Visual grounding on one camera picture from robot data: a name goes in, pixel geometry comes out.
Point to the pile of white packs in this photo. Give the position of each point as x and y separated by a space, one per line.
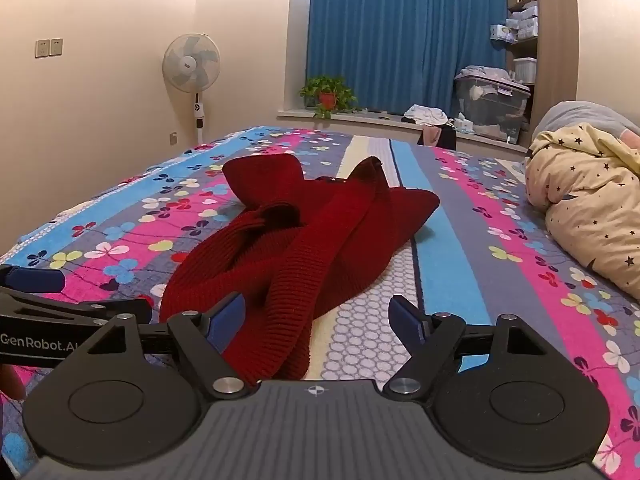
517 27

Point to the wooden bookshelf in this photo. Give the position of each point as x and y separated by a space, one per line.
552 35

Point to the tissue box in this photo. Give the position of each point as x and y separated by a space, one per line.
462 125

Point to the grey folded cloth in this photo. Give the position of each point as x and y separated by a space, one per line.
482 72

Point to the pile of light clothes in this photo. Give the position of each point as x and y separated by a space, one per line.
425 115

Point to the black bag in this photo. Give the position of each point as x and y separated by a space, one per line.
447 139

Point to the floral striped bedspread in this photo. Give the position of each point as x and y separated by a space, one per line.
460 260

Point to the white standing fan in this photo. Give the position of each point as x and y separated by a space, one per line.
191 62

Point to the clear plastic storage box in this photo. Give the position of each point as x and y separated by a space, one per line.
495 107

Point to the small white storage box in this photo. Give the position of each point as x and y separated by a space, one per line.
525 71

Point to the cream star-print quilt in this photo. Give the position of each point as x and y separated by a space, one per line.
585 200

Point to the blue curtain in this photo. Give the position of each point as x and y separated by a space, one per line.
400 35

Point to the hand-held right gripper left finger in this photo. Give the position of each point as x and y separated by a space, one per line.
227 320

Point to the potted green plant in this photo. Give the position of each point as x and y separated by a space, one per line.
327 96

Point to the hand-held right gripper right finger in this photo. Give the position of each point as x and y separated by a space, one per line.
406 320

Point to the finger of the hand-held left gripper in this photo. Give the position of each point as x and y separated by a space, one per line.
102 307
35 280

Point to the pink cloth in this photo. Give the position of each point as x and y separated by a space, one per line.
430 135

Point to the grey pillow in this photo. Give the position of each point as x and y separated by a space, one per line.
580 112

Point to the red knitted sweater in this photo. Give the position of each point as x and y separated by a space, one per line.
325 240

